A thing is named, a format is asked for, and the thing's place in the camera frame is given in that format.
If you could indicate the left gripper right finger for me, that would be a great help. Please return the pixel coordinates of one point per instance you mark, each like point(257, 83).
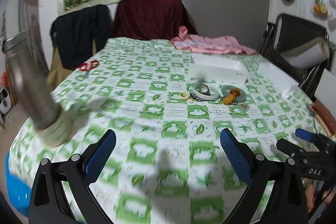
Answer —
point(287, 201)

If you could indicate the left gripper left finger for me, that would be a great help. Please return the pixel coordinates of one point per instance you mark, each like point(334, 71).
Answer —
point(48, 202)

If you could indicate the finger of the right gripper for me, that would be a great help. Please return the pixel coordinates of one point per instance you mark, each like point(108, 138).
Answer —
point(305, 135)
point(288, 148)

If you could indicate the pale green jade bangle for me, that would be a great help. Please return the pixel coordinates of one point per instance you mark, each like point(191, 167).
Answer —
point(241, 98)

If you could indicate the person's right hand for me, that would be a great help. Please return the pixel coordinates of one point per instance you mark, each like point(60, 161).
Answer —
point(311, 188)

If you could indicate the crumpled white tissue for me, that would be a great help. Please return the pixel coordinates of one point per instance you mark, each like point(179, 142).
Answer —
point(287, 93)

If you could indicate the white box lid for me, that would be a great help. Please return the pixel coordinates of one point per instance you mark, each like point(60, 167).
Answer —
point(277, 77)

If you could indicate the small jade pendant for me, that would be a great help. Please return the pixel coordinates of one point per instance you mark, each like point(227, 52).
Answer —
point(243, 107)

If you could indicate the silver thermos bottle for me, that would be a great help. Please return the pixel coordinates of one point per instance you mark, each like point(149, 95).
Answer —
point(51, 123)

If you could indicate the black folding chair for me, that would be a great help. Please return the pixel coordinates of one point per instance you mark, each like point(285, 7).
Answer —
point(300, 48)

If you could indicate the white jade bangle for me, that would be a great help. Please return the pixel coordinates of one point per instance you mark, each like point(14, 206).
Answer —
point(205, 92)

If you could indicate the white vivo box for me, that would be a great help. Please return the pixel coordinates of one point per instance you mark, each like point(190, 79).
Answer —
point(217, 68)

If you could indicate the green white patterned tablecloth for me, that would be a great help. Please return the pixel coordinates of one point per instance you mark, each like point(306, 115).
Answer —
point(168, 165)

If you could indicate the pink folded cloth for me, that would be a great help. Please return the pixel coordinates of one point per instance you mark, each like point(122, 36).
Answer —
point(224, 45)

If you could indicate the black jacket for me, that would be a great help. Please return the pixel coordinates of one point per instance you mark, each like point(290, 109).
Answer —
point(75, 34)

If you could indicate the dark red velvet cloth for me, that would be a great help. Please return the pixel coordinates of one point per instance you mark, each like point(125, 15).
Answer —
point(151, 19)

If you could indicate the silver chain jewelry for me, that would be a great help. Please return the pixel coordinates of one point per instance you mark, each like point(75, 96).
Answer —
point(193, 97)

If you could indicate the red handled scissors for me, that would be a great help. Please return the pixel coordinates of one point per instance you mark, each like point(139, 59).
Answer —
point(88, 66)

